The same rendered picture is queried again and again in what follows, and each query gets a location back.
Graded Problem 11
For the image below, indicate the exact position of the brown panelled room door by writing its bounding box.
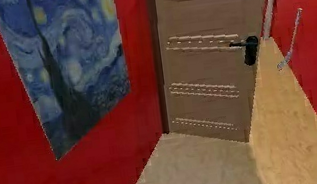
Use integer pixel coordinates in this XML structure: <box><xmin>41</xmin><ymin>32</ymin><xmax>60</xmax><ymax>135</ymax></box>
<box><xmin>152</xmin><ymin>0</ymin><xmax>290</xmax><ymax>153</ymax></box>

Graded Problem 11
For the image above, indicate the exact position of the blue starry night painting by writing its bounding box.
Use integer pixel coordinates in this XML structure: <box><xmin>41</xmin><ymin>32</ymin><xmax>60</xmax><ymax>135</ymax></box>
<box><xmin>0</xmin><ymin>0</ymin><xmax>139</xmax><ymax>167</ymax></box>

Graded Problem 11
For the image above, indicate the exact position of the black door handle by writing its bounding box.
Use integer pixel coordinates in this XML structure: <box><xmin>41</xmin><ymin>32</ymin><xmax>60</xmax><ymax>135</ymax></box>
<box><xmin>228</xmin><ymin>34</ymin><xmax>262</xmax><ymax>69</ymax></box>

